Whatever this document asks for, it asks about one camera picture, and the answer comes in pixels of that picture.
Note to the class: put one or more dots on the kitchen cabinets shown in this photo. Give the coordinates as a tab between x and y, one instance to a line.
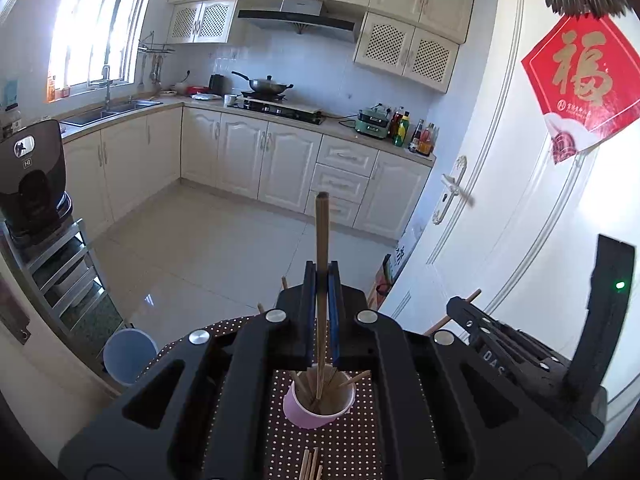
114	164
414	39

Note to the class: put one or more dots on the silver door handle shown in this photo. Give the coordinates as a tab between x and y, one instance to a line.
452	189

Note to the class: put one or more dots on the upper kitchen cabinets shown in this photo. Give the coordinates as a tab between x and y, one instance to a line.
414	39

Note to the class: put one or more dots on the metal storage rack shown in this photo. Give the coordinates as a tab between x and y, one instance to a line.
64	281

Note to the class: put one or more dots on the black range hood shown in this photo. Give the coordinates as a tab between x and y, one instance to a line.
306	17

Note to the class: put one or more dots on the kitchen window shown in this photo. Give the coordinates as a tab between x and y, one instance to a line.
94	42

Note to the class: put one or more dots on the black wok with lid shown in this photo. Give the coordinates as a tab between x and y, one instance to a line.
264	86

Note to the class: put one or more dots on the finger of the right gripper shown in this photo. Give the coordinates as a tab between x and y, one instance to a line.
513	354

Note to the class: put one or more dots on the pink cylindrical holder cup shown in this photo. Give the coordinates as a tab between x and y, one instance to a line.
334	403

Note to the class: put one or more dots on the black rice cooker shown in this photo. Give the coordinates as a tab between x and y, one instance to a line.
34	201

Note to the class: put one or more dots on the kitchen sink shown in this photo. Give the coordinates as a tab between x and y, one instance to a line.
105	112

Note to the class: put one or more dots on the green electric cooker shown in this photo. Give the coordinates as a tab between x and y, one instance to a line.
374	121

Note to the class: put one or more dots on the red sauce bottle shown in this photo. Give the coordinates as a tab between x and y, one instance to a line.
425	146

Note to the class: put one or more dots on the brown polka dot tablecloth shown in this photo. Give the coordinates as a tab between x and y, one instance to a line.
349	448

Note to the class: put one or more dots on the green bottle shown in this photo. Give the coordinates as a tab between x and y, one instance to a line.
402	129

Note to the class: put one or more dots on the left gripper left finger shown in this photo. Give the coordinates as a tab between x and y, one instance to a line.
136	437

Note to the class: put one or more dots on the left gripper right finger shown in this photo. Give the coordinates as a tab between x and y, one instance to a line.
445	412

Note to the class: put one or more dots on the white door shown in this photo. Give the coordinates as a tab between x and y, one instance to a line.
524	232

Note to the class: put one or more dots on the black gas stove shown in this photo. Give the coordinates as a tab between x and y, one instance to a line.
301	113

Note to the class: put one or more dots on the lower kitchen cabinets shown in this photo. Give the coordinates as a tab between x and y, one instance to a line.
114	164

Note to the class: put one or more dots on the red fu decoration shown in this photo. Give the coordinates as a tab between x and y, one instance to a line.
585	75

